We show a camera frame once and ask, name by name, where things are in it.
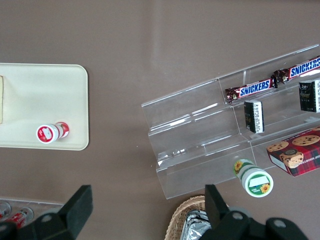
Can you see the red tartan cookie box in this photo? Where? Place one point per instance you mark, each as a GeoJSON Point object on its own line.
{"type": "Point", "coordinates": [297, 152]}

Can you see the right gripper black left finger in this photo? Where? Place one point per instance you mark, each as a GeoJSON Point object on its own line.
{"type": "Point", "coordinates": [75, 215]}

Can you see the green sunflower yogurt cup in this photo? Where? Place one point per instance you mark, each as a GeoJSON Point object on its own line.
{"type": "Point", "coordinates": [257, 183]}

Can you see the red lidded yogurt cup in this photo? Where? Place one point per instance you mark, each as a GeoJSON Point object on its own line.
{"type": "Point", "coordinates": [46, 133]}

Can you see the triangular sandwich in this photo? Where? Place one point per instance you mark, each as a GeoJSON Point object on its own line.
{"type": "Point", "coordinates": [1, 100]}

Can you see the small black snack box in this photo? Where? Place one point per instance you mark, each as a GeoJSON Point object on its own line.
{"type": "Point", "coordinates": [308, 96]}
{"type": "Point", "coordinates": [253, 117]}

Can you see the light wicker basket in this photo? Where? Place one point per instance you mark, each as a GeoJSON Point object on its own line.
{"type": "Point", "coordinates": [185, 207]}

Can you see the beige plastic tray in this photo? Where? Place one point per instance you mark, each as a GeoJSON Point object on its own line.
{"type": "Point", "coordinates": [42, 100]}

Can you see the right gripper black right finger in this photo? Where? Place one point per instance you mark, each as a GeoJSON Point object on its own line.
{"type": "Point", "coordinates": [217, 215]}

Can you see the Snickers chocolate bar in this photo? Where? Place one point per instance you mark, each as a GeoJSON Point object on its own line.
{"type": "Point", "coordinates": [303, 70]}
{"type": "Point", "coordinates": [253, 89]}

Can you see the stacked foil containers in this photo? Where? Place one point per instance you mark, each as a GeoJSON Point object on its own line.
{"type": "Point", "coordinates": [195, 226]}

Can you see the clear acrylic bottle rack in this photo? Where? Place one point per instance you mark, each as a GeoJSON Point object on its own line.
{"type": "Point", "coordinates": [50, 205]}

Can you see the clear acrylic stepped display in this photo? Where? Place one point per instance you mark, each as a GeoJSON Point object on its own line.
{"type": "Point", "coordinates": [195, 140]}

